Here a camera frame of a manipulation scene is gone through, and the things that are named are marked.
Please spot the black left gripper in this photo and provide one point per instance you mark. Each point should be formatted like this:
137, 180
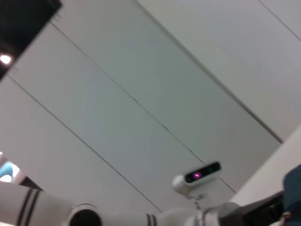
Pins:
261, 212

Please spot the dark green insulated lunch bag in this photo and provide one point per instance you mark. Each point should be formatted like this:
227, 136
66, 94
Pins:
294, 188

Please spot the white panel with teal patch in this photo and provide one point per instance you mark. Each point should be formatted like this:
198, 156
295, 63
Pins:
7, 169

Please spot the round ceiling spot lamp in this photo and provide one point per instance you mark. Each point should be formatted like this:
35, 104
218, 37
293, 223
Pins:
5, 59

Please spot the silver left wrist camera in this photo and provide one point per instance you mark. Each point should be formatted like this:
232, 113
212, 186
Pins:
200, 176

